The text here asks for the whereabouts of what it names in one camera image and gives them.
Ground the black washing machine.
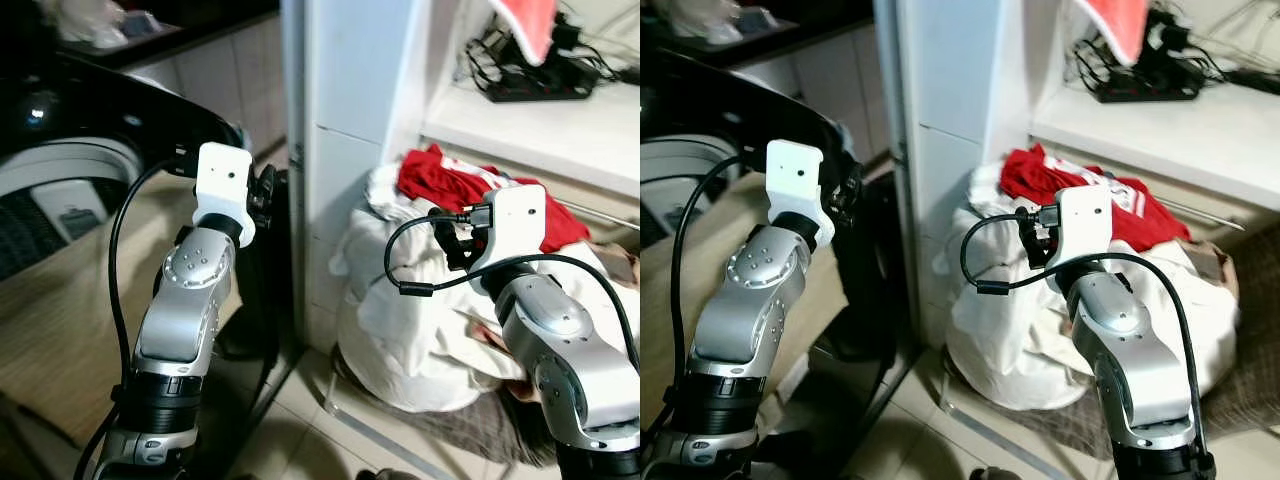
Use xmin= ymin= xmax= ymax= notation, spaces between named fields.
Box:
xmin=640 ymin=48 xmax=909 ymax=473
xmin=0 ymin=48 xmax=303 ymax=473

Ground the red garment with white stripes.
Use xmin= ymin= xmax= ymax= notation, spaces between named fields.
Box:
xmin=999 ymin=143 xmax=1193 ymax=253
xmin=396 ymin=143 xmax=592 ymax=253

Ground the white crumpled garment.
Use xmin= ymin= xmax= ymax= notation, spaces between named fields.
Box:
xmin=932 ymin=158 xmax=1241 ymax=413
xmin=329 ymin=160 xmax=641 ymax=413

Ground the thin metal rod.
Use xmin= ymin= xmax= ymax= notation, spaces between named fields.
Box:
xmin=1160 ymin=195 xmax=1247 ymax=232
xmin=558 ymin=198 xmax=641 ymax=229

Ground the white shelf cabinet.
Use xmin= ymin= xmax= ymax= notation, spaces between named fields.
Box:
xmin=280 ymin=0 xmax=641 ymax=353
xmin=874 ymin=0 xmax=1280 ymax=351

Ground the black power strip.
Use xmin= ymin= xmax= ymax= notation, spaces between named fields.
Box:
xmin=1094 ymin=62 xmax=1207 ymax=104
xmin=484 ymin=58 xmax=602 ymax=104

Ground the dark countertop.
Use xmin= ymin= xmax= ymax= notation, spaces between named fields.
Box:
xmin=0 ymin=0 xmax=282 ymax=73
xmin=640 ymin=0 xmax=876 ymax=69

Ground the orange red hanging cloth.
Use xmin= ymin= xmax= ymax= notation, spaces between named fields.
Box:
xmin=489 ymin=0 xmax=559 ymax=67
xmin=1077 ymin=0 xmax=1152 ymax=67

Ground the white plastic bag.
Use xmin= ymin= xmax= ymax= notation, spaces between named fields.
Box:
xmin=40 ymin=0 xmax=133 ymax=50
xmin=664 ymin=0 xmax=749 ymax=43

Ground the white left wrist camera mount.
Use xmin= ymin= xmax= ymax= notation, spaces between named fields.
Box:
xmin=765 ymin=139 xmax=837 ymax=247
xmin=192 ymin=142 xmax=257 ymax=247

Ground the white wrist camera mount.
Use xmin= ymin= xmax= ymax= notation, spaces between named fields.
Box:
xmin=1044 ymin=183 xmax=1115 ymax=273
xmin=765 ymin=139 xmax=837 ymax=247
xmin=467 ymin=183 xmax=549 ymax=278
xmin=192 ymin=142 xmax=257 ymax=247

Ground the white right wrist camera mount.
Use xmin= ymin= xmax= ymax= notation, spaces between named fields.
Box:
xmin=1044 ymin=183 xmax=1115 ymax=273
xmin=467 ymin=183 xmax=549 ymax=278

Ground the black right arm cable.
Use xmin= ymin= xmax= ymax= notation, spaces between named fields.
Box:
xmin=383 ymin=210 xmax=641 ymax=373
xmin=960 ymin=212 xmax=1206 ymax=461

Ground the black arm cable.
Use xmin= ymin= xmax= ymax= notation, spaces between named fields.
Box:
xmin=74 ymin=160 xmax=201 ymax=480
xmin=383 ymin=210 xmax=641 ymax=373
xmin=642 ymin=155 xmax=773 ymax=471
xmin=960 ymin=212 xmax=1206 ymax=461

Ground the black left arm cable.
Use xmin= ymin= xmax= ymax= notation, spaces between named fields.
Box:
xmin=642 ymin=155 xmax=773 ymax=471
xmin=74 ymin=160 xmax=201 ymax=480

